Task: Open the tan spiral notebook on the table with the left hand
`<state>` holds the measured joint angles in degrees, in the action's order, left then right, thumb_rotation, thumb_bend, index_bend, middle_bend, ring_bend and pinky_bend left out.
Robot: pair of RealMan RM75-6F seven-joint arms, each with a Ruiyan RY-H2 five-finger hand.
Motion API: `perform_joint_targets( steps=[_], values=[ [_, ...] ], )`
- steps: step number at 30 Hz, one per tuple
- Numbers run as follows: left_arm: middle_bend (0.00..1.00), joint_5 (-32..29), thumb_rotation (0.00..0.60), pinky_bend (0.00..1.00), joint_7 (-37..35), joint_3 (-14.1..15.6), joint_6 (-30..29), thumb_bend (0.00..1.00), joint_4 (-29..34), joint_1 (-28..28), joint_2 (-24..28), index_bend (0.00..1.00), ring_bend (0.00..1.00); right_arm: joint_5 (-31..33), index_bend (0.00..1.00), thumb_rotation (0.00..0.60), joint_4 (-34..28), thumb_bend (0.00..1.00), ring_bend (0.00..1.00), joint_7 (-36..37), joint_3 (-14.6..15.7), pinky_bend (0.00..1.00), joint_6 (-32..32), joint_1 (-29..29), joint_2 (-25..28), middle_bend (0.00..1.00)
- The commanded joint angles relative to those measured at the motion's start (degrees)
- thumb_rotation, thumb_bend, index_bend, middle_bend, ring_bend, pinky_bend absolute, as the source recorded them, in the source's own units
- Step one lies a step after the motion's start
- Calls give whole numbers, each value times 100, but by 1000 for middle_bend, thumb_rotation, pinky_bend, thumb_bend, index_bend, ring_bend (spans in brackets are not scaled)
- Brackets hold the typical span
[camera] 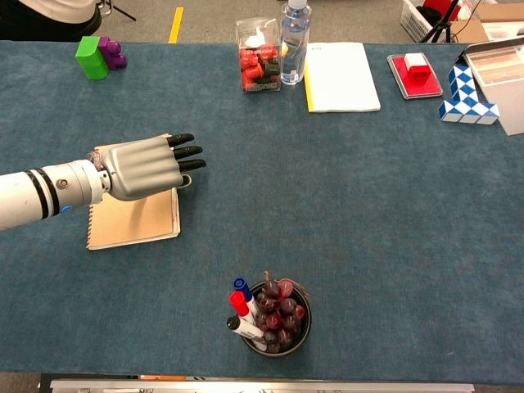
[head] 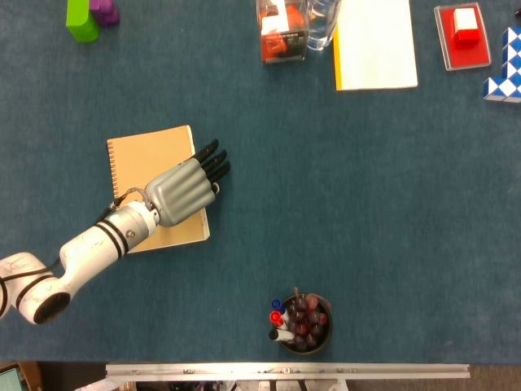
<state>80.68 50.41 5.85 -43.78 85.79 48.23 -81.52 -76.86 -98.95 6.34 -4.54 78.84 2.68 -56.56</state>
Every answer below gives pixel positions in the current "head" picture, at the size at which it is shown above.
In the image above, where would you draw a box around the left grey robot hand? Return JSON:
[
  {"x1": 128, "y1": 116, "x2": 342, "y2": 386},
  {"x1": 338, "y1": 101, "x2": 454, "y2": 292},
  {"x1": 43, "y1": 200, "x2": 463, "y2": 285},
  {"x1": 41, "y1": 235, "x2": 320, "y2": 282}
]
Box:
[{"x1": 143, "y1": 138, "x2": 232, "y2": 228}]

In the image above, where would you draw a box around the kraft cover spiral notebook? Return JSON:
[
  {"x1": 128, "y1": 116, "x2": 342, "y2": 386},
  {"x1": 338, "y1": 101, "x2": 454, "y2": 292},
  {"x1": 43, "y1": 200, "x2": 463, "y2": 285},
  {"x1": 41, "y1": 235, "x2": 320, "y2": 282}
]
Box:
[{"x1": 106, "y1": 124, "x2": 212, "y2": 255}]

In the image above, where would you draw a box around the black round pen holder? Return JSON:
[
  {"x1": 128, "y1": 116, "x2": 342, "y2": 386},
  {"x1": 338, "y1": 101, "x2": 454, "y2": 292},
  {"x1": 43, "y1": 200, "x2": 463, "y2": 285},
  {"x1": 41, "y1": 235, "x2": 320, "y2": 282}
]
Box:
[{"x1": 275, "y1": 294, "x2": 334, "y2": 356}]

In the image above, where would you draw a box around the black cap whiteboard marker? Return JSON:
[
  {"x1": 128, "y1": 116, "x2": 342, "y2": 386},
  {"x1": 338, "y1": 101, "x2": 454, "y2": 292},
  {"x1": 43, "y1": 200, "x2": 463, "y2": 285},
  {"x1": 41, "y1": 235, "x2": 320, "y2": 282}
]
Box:
[{"x1": 268, "y1": 328, "x2": 295, "y2": 344}]

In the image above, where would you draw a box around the dark red grape bunch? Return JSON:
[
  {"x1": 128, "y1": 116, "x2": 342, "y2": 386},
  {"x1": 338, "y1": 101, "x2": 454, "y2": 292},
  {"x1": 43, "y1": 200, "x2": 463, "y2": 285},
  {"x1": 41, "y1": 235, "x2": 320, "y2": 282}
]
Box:
[{"x1": 284, "y1": 286, "x2": 330, "y2": 352}]

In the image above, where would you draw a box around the blue felt table cloth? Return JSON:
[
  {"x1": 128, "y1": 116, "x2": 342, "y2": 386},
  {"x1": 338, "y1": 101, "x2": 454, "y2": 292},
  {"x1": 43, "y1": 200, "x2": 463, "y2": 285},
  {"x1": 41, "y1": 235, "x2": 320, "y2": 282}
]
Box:
[{"x1": 0, "y1": 0, "x2": 521, "y2": 365}]

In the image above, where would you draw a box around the clear box of orange parts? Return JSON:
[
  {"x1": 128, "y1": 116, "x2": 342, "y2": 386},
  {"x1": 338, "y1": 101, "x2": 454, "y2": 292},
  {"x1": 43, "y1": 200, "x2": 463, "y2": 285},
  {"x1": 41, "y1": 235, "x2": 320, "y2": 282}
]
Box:
[{"x1": 255, "y1": 0, "x2": 311, "y2": 66}]

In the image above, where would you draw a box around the purple plastic block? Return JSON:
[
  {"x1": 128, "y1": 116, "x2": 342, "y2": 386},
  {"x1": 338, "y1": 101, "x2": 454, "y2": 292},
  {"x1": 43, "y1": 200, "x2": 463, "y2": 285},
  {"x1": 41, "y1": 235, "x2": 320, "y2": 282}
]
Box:
[{"x1": 89, "y1": 0, "x2": 121, "y2": 29}]

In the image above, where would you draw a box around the green plastic block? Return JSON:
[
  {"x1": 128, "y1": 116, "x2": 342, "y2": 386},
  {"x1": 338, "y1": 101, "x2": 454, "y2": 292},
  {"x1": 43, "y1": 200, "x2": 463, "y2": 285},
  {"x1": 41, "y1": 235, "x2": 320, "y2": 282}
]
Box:
[{"x1": 65, "y1": 0, "x2": 100, "y2": 43}]

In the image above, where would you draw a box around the clear plastic water bottle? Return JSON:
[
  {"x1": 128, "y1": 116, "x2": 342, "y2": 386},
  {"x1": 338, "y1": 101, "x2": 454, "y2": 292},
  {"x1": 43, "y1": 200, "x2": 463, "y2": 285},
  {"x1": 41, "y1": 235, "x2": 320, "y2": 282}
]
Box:
[{"x1": 304, "y1": 0, "x2": 343, "y2": 52}]

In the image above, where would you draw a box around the white notepad yellow spine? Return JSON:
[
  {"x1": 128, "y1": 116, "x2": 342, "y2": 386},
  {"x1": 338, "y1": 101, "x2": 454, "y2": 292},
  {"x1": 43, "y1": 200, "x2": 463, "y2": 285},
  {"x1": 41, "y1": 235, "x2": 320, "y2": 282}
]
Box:
[{"x1": 332, "y1": 0, "x2": 419, "y2": 92}]

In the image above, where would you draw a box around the green screen device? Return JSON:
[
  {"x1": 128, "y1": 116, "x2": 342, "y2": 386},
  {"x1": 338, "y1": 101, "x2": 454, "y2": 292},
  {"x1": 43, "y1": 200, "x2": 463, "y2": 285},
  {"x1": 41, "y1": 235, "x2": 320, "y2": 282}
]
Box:
[{"x1": 0, "y1": 365, "x2": 28, "y2": 391}]

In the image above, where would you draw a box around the red white box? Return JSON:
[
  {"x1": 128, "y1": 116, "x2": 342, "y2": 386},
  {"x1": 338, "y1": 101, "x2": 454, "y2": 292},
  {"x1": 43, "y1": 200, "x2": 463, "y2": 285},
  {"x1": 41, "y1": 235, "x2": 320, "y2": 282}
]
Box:
[{"x1": 433, "y1": 2, "x2": 493, "y2": 72}]

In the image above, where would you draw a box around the red and white cube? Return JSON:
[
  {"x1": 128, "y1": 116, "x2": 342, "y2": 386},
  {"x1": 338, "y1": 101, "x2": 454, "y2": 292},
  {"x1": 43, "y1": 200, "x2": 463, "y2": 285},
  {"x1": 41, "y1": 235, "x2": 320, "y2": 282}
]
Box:
[{"x1": 452, "y1": 7, "x2": 483, "y2": 47}]

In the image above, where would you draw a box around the blue white snake puzzle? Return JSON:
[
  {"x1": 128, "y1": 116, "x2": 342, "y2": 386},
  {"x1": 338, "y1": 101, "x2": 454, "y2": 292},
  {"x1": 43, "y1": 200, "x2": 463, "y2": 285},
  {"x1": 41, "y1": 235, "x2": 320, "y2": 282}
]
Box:
[{"x1": 482, "y1": 26, "x2": 521, "y2": 104}]

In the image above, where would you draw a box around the aluminium frame rail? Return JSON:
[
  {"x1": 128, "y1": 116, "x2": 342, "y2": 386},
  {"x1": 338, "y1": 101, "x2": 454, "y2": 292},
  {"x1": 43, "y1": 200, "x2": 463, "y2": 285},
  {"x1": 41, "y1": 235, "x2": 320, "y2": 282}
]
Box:
[{"x1": 104, "y1": 362, "x2": 471, "y2": 384}]

